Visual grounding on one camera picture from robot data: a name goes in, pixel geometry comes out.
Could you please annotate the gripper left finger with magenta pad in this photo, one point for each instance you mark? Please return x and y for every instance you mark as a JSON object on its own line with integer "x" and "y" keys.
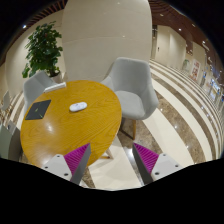
{"x": 71, "y": 166}

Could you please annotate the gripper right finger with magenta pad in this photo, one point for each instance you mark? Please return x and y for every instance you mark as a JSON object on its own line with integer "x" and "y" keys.
{"x": 153, "y": 166}

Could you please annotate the white computer mouse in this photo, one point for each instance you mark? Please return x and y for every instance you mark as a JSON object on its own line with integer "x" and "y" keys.
{"x": 78, "y": 106}

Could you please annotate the black mouse pad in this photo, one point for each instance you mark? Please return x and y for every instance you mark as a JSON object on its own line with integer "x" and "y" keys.
{"x": 38, "y": 110}

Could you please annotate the round wooden table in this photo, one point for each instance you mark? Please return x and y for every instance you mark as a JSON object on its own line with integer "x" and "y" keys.
{"x": 61, "y": 131}

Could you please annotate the grey chair at left edge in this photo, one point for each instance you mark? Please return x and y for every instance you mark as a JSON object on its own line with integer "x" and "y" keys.
{"x": 10, "y": 143}

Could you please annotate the grey armchair left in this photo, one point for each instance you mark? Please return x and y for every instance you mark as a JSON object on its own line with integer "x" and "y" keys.
{"x": 36, "y": 85}

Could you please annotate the grey armchair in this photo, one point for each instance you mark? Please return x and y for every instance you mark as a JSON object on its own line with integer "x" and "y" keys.
{"x": 36, "y": 85}
{"x": 130, "y": 79}

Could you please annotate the grey armchair right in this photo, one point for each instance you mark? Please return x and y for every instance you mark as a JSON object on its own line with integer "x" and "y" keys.
{"x": 130, "y": 79}

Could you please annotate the red poster stand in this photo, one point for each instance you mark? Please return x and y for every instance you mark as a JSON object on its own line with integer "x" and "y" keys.
{"x": 195, "y": 69}

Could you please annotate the small distant potted plant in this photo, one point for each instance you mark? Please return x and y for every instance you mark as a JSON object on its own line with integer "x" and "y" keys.
{"x": 185, "y": 65}

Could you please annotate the green potted plant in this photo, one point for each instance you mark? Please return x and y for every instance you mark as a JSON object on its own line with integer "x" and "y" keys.
{"x": 43, "y": 51}

